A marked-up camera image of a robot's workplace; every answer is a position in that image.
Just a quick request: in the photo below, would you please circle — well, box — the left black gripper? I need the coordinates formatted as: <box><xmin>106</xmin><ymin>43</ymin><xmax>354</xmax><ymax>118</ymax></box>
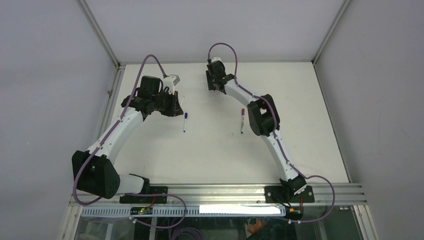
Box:
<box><xmin>152</xmin><ymin>89</ymin><xmax>183</xmax><ymax>117</ymax></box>

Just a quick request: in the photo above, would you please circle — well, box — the white pen blue end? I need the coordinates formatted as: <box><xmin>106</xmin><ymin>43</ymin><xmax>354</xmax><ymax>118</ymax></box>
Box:
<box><xmin>183</xmin><ymin>118</ymin><xmax>187</xmax><ymax>133</ymax></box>

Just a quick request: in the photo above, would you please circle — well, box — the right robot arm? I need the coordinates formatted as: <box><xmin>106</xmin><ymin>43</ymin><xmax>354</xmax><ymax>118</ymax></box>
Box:
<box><xmin>205</xmin><ymin>57</ymin><xmax>307</xmax><ymax>203</ymax></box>

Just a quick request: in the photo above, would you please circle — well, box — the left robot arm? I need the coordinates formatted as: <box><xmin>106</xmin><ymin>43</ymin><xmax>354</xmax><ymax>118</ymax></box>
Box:
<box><xmin>71</xmin><ymin>74</ymin><xmax>184</xmax><ymax>203</ymax></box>

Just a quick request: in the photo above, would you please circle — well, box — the orange object below table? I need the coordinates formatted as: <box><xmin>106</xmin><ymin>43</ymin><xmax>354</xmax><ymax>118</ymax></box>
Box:
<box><xmin>245</xmin><ymin>217</ymin><xmax>267</xmax><ymax>235</ymax></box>

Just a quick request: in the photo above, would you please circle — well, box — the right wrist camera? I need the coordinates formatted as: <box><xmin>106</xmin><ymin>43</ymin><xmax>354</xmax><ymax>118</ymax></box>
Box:
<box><xmin>207</xmin><ymin>56</ymin><xmax>222</xmax><ymax>64</ymax></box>

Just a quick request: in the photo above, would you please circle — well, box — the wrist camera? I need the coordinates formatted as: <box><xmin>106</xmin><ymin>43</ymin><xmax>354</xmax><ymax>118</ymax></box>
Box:
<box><xmin>162</xmin><ymin>74</ymin><xmax>180</xmax><ymax>95</ymax></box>
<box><xmin>207</xmin><ymin>56</ymin><xmax>222</xmax><ymax>64</ymax></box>

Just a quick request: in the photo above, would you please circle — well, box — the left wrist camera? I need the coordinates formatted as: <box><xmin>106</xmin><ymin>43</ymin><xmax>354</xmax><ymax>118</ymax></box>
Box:
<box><xmin>162</xmin><ymin>74</ymin><xmax>180</xmax><ymax>95</ymax></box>

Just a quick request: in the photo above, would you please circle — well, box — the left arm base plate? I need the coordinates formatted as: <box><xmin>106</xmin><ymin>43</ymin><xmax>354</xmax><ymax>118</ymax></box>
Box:
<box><xmin>119</xmin><ymin>186</ymin><xmax>168</xmax><ymax>204</ymax></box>

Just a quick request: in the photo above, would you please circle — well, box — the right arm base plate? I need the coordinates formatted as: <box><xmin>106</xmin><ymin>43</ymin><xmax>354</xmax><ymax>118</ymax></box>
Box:
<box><xmin>264</xmin><ymin>185</ymin><xmax>315</xmax><ymax>204</ymax></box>

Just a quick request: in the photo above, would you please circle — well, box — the white slotted cable duct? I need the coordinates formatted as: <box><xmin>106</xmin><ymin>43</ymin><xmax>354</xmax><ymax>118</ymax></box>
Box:
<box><xmin>81</xmin><ymin>204</ymin><xmax>286</xmax><ymax>218</ymax></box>

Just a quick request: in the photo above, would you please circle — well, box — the aluminium frame rail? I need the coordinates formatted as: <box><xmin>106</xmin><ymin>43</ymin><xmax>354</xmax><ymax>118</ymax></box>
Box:
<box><xmin>69</xmin><ymin>183</ymin><xmax>368</xmax><ymax>207</ymax></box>

